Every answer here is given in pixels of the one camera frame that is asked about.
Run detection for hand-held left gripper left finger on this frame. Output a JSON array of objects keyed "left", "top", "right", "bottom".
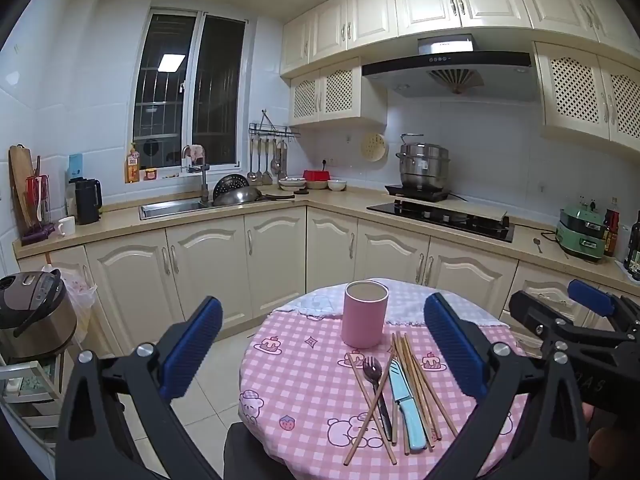
[{"left": 55, "top": 296, "right": 224, "bottom": 480}]

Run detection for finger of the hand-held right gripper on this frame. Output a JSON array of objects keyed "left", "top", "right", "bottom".
[
  {"left": 509, "top": 290, "right": 621, "bottom": 350},
  {"left": 567, "top": 279, "right": 640, "bottom": 345}
]

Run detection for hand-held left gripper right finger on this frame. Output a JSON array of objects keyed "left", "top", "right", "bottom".
[{"left": 424, "top": 292, "right": 590, "bottom": 480}]

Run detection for pile of wooden chopsticks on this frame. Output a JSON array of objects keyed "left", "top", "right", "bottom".
[{"left": 344, "top": 331, "right": 459, "bottom": 467}]

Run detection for light blue sheathed knife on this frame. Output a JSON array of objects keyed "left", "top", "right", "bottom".
[{"left": 389, "top": 357, "right": 434, "bottom": 453}]

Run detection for pink utensil holder cup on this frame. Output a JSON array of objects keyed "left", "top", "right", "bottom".
[{"left": 341, "top": 281, "right": 390, "bottom": 349}]

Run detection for person's right hand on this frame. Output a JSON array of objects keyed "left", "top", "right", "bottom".
[{"left": 584, "top": 404, "right": 640, "bottom": 480}]

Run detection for green multicooker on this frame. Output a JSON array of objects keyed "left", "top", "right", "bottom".
[{"left": 556, "top": 200, "right": 613, "bottom": 262}]

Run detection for brown sauce bottle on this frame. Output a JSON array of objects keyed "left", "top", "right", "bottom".
[{"left": 602, "top": 208, "right": 621, "bottom": 258}]

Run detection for cream lower cabinets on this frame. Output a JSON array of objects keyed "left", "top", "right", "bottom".
[{"left": 17, "top": 205, "right": 640, "bottom": 361}]

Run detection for dark stool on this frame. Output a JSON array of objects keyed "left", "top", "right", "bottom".
[{"left": 223, "top": 422, "right": 266, "bottom": 480}]

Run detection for black gas stove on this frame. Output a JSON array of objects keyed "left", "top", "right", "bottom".
[{"left": 366, "top": 200, "right": 516, "bottom": 243}]

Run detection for pink checked tablecloth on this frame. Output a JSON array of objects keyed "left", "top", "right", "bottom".
[{"left": 239, "top": 280, "right": 531, "bottom": 480}]

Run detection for plastic bag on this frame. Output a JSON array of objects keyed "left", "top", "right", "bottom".
[{"left": 42, "top": 262, "right": 98, "bottom": 313}]

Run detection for steel sink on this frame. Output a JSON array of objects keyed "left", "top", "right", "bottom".
[{"left": 139, "top": 200, "right": 216, "bottom": 221}]

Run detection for beige kitchen countertop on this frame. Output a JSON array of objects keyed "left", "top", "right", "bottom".
[{"left": 12, "top": 187, "right": 640, "bottom": 296}]

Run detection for metal wok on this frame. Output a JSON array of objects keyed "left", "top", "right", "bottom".
[{"left": 212, "top": 186, "right": 263, "bottom": 207}]

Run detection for brown rice cooker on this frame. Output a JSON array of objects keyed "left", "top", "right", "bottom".
[{"left": 0, "top": 269, "right": 78, "bottom": 361}]

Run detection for black induction cooker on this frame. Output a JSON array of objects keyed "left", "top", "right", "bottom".
[{"left": 384, "top": 183, "right": 451, "bottom": 203}]

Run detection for metal colander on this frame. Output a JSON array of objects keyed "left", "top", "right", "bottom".
[{"left": 213, "top": 173, "right": 248, "bottom": 201}]

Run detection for white storage cart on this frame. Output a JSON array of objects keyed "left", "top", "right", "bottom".
[{"left": 0, "top": 355, "right": 71, "bottom": 453}]

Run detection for black electric kettle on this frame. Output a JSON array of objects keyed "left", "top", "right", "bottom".
[{"left": 74, "top": 177, "right": 103, "bottom": 226}]

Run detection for steel steamer pot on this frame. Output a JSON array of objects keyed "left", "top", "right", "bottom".
[{"left": 396, "top": 133, "right": 451, "bottom": 190}]

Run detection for yellow dish soap bottle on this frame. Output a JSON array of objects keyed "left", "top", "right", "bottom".
[{"left": 125, "top": 142, "right": 142, "bottom": 184}]

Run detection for large cream lattice door cabinet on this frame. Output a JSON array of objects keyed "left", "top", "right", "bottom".
[{"left": 532, "top": 41, "right": 640, "bottom": 153}]

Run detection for red knife rack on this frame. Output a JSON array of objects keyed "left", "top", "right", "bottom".
[{"left": 21, "top": 175, "right": 56, "bottom": 247}]

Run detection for kitchen window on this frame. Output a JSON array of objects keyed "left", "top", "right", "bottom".
[{"left": 132, "top": 7, "right": 248, "bottom": 171}]

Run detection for wooden cutting board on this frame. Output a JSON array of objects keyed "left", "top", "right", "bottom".
[{"left": 8, "top": 144, "right": 38, "bottom": 228}]

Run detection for range hood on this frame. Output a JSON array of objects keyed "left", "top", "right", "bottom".
[{"left": 361, "top": 34, "right": 538, "bottom": 100}]

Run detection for small cream lattice door cabinet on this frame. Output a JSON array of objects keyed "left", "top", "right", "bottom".
[{"left": 289, "top": 57, "right": 388, "bottom": 128}]

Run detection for black power cable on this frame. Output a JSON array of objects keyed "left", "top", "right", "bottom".
[{"left": 515, "top": 222, "right": 558, "bottom": 242}]

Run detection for wall utensil rack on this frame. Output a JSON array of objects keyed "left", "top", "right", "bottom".
[{"left": 248, "top": 110, "right": 301, "bottom": 142}]

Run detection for cream upper wall cabinets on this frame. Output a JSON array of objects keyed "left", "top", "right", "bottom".
[{"left": 280, "top": 0, "right": 640, "bottom": 78}]

